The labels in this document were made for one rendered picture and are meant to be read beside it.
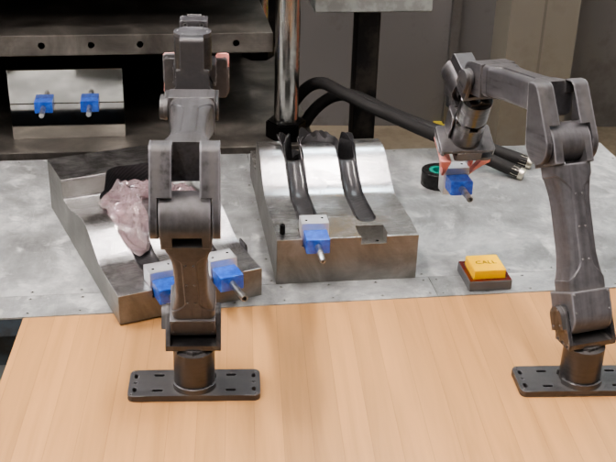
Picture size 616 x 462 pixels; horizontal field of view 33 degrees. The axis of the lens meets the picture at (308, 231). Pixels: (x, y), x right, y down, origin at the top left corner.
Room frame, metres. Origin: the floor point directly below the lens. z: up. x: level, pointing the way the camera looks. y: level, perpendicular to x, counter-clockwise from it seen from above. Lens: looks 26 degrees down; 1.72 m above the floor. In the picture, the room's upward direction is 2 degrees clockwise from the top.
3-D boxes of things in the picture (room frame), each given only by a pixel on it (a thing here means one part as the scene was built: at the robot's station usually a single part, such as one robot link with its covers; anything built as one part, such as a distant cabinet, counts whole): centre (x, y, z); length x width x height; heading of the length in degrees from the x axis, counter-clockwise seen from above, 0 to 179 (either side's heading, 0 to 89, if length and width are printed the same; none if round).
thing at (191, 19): (1.58, 0.19, 1.25); 0.07 x 0.06 x 0.11; 94
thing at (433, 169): (2.11, -0.29, 0.82); 0.08 x 0.08 x 0.04
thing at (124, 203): (1.76, 0.30, 0.90); 0.26 x 0.18 x 0.08; 26
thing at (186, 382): (1.30, 0.17, 0.84); 0.20 x 0.07 x 0.08; 94
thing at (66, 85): (2.60, 0.63, 0.87); 0.50 x 0.27 x 0.17; 9
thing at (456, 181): (1.79, -0.29, 0.94); 0.13 x 0.05 x 0.05; 9
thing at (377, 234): (1.68, -0.12, 0.87); 0.05 x 0.05 x 0.04; 9
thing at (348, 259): (1.90, -0.03, 0.87); 0.50 x 0.26 x 0.14; 9
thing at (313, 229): (1.62, -0.02, 0.89); 0.13 x 0.05 x 0.05; 9
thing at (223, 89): (1.58, 0.19, 1.20); 0.10 x 0.07 x 0.07; 94
